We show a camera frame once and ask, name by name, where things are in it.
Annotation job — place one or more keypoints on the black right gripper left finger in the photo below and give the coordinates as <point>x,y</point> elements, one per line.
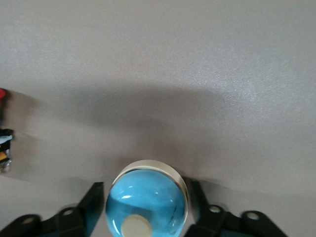
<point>74,222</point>

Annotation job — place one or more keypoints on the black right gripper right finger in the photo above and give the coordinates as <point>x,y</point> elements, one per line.
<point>222,224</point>

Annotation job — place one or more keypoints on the blue call bell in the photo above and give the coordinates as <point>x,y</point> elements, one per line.
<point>145,195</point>

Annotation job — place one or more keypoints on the paper table cover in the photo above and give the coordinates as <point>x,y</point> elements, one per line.
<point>158,61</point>

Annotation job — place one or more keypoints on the orange red button switch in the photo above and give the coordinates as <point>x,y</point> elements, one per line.
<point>4,133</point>

